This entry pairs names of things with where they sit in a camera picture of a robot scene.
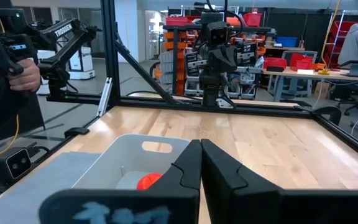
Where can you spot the black office chair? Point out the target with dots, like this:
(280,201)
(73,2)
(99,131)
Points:
(350,93)

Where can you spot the black table clamp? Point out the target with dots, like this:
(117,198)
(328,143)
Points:
(76,132)

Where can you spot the black shelf rack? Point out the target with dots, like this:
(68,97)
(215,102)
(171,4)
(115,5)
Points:
(175,62)

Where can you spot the black corner bracket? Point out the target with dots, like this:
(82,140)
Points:
(329,113)

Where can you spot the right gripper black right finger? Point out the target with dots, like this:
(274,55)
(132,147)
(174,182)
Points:
(244,202)

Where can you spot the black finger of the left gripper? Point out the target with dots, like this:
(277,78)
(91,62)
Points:
(215,60)
(229,60)

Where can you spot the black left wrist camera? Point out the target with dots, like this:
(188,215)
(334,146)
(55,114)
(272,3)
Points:
(217,34)

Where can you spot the cardboard box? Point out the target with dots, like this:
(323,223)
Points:
(322,90)

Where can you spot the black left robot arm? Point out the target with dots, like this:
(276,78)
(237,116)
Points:
(211,90)

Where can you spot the silver aluminium bracket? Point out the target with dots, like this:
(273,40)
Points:
(105,96)

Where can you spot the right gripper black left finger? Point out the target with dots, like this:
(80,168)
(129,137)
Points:
(172,202)

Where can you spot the black table-level camera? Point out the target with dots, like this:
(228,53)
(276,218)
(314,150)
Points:
(12,165)

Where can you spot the white cart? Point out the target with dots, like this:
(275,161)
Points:
(84,63)

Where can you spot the red toy tomato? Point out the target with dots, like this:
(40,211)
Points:
(148,182)

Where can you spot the blue storage bin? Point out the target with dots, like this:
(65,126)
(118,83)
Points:
(286,42)

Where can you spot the black aluminium table frame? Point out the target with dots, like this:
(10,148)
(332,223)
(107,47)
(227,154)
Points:
(109,46)

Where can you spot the person's hand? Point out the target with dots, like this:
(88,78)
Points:
(26,77)

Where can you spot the red storage bin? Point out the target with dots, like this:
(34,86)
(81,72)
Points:
(253,19)
(275,62)
(301,62)
(177,21)

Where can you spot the white work table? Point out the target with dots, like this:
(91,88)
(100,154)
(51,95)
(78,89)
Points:
(297,76)

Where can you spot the grey cloth mat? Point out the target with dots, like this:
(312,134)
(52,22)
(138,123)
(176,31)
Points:
(26,193)

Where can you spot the pale plastic tupperware container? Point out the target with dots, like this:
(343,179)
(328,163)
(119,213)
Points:
(120,155)

